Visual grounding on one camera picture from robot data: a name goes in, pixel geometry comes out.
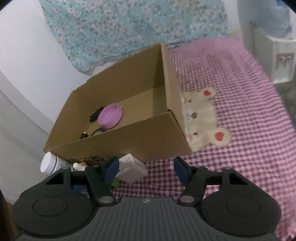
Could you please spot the white charger plug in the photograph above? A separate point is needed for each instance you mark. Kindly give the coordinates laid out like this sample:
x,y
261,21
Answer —
x,y
133,170

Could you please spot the blue water jug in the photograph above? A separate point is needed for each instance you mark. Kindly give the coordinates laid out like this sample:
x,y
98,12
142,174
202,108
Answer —
x,y
281,18

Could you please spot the black tape roll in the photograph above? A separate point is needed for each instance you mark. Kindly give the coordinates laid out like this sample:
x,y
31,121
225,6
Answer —
x,y
98,131

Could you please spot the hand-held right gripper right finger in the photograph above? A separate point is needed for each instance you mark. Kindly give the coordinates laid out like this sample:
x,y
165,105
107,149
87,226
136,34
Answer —
x,y
181,170

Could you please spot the brown cardboard box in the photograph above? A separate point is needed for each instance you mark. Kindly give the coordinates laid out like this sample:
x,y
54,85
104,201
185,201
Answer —
x,y
138,139

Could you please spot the purple plastic lid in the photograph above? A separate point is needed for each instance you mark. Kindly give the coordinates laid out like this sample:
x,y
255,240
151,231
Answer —
x,y
109,115

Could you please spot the black oval key fob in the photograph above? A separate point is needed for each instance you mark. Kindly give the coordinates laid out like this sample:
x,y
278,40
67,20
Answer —
x,y
96,114

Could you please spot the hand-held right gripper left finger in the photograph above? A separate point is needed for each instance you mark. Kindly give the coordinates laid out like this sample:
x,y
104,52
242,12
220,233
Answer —
x,y
112,168

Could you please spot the white water dispenser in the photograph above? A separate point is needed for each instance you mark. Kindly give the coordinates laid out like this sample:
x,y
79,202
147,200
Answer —
x,y
277,60

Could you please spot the blue floral cloth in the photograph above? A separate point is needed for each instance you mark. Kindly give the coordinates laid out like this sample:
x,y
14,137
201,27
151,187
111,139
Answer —
x,y
129,27

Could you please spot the green dropper bottle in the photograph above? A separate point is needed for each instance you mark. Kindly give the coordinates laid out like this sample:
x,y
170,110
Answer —
x,y
78,166

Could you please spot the white pill bottle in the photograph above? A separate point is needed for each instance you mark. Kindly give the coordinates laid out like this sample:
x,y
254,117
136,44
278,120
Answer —
x,y
49,163

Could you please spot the purple checkered cloth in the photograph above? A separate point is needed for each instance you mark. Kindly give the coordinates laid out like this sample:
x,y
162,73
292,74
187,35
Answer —
x,y
242,115

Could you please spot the black stick with gold tip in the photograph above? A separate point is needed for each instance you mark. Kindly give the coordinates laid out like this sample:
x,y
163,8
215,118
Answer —
x,y
83,134

